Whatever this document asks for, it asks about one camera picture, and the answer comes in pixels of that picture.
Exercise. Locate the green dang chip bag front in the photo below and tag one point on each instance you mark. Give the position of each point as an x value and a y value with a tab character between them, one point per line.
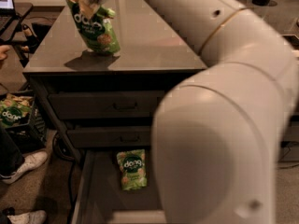
97	33

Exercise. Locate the green dang chip bag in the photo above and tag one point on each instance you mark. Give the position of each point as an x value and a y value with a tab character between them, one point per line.
133	169
97	33

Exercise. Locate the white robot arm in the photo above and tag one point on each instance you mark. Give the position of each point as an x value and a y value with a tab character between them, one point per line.
216	135

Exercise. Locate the grey drawer cabinet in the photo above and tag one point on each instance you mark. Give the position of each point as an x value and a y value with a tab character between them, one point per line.
153	57

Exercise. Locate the top left drawer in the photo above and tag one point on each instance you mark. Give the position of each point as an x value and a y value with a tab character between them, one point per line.
106	104

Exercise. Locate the middle left drawer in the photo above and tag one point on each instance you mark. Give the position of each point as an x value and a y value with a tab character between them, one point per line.
126	136

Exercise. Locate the green dang bag in crate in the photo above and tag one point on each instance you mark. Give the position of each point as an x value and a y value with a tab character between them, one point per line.
13	115

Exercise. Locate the green dang chip bag rear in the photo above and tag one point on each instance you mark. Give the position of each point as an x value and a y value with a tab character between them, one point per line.
133	169

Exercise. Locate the open bottom left drawer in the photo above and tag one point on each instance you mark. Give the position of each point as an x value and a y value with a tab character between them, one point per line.
102	201

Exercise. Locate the person's hand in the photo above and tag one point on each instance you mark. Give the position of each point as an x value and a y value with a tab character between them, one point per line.
3	52

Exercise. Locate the laptop on side desk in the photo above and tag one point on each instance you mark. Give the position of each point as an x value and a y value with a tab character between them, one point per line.
7	14

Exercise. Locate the black crate with snacks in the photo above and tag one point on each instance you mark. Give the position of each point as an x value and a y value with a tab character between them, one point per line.
31	134

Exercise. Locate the white shoe upper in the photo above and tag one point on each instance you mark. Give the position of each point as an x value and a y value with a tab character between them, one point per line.
31	162

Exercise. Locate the white shoe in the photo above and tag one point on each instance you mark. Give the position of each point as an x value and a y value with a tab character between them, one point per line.
34	217
31	162

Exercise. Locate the dark trouser leg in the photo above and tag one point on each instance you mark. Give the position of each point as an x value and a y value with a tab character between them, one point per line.
11	158

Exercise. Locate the white shoe lower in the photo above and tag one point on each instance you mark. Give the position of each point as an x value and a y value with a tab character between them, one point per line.
34	217

